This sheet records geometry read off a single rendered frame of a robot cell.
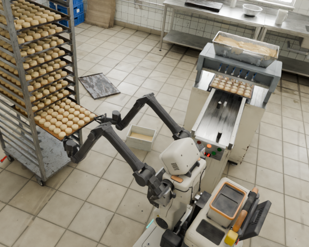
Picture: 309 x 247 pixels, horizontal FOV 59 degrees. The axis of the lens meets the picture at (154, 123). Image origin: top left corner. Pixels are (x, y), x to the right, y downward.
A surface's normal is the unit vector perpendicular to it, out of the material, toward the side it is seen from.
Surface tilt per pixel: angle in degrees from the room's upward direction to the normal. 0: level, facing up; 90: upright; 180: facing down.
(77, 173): 0
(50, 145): 0
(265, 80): 90
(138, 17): 90
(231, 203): 0
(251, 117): 90
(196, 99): 90
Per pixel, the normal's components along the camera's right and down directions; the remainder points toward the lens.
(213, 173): -0.39, 0.55
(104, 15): -0.26, 0.22
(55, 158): 0.11, -0.77
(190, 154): 0.68, -0.20
